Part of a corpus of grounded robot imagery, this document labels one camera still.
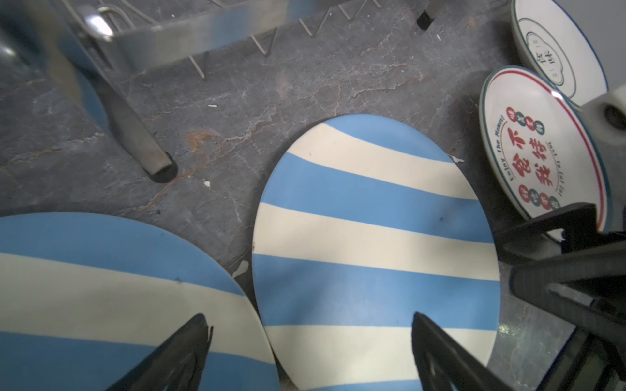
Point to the white plate green emblem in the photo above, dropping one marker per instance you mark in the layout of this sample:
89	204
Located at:
552	44

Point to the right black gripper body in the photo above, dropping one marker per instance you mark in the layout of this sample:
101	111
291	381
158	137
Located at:
583	285

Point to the steel two-tier dish rack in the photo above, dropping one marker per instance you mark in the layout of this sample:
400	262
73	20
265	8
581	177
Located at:
75	45

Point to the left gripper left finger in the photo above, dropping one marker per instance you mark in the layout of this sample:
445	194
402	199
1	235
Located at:
177	364

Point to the blue striped plate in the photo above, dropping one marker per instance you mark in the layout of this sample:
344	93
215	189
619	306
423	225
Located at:
364	222
85	297

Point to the white plate red characters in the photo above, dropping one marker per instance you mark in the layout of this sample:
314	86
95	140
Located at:
538	147

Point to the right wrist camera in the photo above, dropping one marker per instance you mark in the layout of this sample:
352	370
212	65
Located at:
604	118

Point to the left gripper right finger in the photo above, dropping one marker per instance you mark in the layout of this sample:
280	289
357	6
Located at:
443	364

